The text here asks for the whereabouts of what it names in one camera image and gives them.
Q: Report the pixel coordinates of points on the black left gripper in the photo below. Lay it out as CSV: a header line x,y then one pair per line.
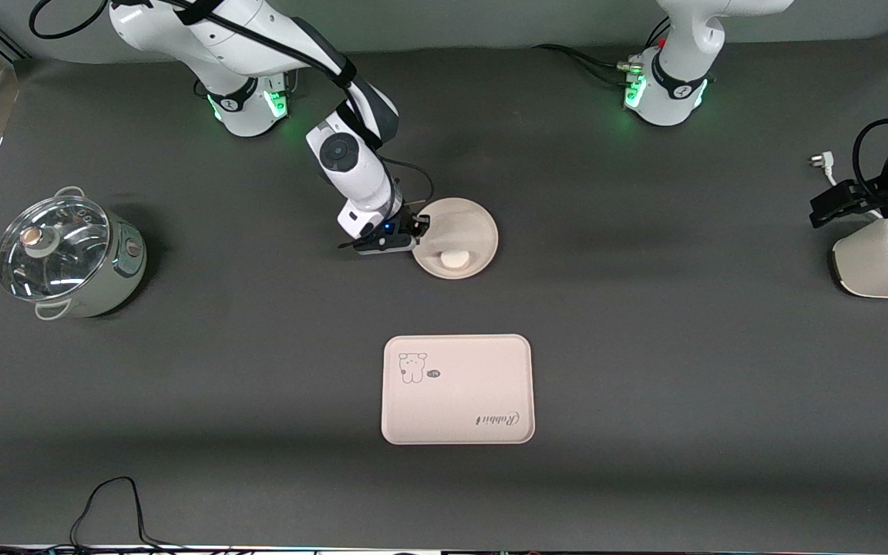
x,y
854,200

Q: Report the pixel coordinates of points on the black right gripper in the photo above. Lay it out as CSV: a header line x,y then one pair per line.
x,y
410,224

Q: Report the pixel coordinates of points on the round cream plate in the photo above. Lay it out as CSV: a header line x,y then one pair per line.
x,y
467,223

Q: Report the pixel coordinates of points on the small white bun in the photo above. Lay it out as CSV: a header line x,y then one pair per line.
x,y
455,260

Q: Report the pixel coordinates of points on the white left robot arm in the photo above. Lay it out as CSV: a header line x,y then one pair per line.
x,y
675,100

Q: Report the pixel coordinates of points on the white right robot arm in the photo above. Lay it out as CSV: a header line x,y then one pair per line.
x,y
351,169

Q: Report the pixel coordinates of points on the cream rectangular rabbit tray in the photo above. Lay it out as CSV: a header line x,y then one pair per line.
x,y
459,401

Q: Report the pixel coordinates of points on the cream white appliance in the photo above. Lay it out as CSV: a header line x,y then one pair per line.
x,y
876,270

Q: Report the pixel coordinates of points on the pale green electric pot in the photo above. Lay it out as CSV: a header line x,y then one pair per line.
x,y
120,274

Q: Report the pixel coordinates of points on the glass pot lid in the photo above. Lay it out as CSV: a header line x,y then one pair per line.
x,y
51,270

